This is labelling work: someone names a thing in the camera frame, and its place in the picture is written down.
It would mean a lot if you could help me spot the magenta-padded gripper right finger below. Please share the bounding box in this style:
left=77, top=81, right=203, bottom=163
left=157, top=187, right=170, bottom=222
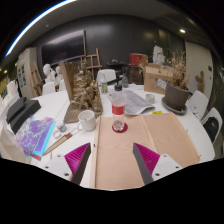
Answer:
left=131, top=142, right=184, bottom=186

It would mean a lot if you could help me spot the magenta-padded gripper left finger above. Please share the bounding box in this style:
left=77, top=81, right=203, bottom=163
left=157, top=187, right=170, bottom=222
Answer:
left=42, top=142, right=92, bottom=186

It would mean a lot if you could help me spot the clear plastic bottle red label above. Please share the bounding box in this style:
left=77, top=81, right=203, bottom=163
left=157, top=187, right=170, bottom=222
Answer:
left=111, top=84, right=127, bottom=132

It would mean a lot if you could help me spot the small white-lidded jar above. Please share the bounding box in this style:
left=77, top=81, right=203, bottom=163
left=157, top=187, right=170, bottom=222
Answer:
left=55, top=120, right=68, bottom=133

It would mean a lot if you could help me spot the flat round red coaster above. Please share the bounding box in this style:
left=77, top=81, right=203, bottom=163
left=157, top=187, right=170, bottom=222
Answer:
left=111, top=122, right=129, bottom=134

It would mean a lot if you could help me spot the white ceramic mug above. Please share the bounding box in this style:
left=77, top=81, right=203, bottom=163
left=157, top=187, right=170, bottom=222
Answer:
left=76, top=110, right=98, bottom=132

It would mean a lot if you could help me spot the grey newspaper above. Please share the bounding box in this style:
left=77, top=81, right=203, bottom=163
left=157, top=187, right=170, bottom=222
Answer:
left=108, top=89, right=156, bottom=116

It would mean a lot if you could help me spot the small glass cup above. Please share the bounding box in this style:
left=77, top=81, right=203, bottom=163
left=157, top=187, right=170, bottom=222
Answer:
left=145, top=93, right=156, bottom=104

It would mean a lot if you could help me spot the golden brown figure sculpture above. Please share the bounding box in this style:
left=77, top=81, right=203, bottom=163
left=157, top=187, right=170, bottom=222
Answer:
left=59, top=59, right=104, bottom=124

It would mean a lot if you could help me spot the white canvas stack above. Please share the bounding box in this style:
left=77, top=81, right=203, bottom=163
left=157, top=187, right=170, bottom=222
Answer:
left=0, top=126, right=33, bottom=164

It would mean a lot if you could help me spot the dried plant in grey pot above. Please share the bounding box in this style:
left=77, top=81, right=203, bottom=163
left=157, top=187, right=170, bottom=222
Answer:
left=161, top=49, right=191, bottom=116

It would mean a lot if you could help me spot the black flat box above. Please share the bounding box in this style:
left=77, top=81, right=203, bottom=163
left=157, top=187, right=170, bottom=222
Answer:
left=5, top=96, right=43, bottom=134

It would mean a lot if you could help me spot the white chair with black bag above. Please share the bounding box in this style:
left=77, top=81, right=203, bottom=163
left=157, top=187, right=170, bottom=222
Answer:
left=200, top=107, right=224, bottom=145

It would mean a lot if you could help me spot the green-labelled clear bottle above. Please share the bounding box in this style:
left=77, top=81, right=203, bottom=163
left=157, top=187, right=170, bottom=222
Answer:
left=100, top=73, right=109, bottom=94

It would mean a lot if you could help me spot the brown cardboard box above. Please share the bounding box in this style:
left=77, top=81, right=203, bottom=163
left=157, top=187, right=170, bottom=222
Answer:
left=143, top=63, right=172, bottom=95

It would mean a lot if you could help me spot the white plaster bust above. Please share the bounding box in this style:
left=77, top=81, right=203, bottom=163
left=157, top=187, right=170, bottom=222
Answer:
left=42, top=63, right=56, bottom=84
left=54, top=65, right=64, bottom=83

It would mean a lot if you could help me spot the wooden easel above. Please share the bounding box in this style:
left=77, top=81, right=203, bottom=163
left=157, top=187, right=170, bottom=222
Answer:
left=80, top=47, right=103, bottom=79
left=29, top=61, right=44, bottom=98

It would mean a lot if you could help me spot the wooden mannequin figure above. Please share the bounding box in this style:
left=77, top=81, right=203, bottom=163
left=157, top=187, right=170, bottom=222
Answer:
left=195, top=70, right=206, bottom=94

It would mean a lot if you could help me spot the red box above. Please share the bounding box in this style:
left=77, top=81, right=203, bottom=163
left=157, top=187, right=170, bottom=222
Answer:
left=129, top=52, right=148, bottom=67

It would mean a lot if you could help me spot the white cabinet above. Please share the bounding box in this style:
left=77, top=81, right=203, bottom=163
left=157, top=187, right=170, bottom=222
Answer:
left=16, top=47, right=39, bottom=99

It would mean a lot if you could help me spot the white plaster statue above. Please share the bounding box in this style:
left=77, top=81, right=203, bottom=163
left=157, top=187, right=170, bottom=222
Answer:
left=152, top=45, right=165, bottom=65

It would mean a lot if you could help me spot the long ceiling light strip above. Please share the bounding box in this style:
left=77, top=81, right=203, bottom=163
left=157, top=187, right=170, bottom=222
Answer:
left=4, top=0, right=78, bottom=58

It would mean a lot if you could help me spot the wooden-handled palette knife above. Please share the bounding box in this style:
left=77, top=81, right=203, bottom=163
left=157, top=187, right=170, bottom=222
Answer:
left=42, top=131, right=78, bottom=157

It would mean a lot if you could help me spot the black wall screen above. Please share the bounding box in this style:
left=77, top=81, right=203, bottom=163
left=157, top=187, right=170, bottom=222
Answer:
left=40, top=29, right=87, bottom=66

